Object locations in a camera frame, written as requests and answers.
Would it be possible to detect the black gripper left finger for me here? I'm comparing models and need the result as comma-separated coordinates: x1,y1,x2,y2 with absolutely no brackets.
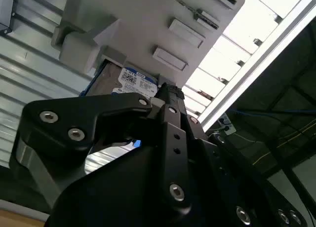
9,83,194,222

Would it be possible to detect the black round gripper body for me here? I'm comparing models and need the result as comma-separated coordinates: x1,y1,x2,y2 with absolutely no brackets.
48,134,316,227

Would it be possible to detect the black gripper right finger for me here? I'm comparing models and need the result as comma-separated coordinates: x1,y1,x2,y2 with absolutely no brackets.
172,85,224,175

